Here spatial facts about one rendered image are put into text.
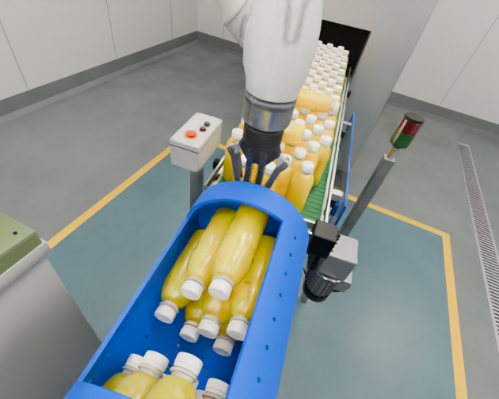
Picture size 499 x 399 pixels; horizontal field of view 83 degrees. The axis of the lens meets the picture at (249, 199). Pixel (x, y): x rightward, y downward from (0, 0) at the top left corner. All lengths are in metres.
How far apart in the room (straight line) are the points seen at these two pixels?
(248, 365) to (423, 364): 1.72
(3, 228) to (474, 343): 2.36
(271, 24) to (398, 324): 1.91
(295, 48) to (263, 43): 0.04
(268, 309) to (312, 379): 1.31
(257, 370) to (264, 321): 0.06
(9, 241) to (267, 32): 0.67
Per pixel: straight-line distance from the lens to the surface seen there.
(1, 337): 0.97
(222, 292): 0.50
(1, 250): 0.80
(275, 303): 0.48
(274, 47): 0.44
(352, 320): 1.97
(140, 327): 0.63
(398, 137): 1.05
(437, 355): 2.17
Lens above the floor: 1.62
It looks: 44 degrees down
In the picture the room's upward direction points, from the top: 12 degrees clockwise
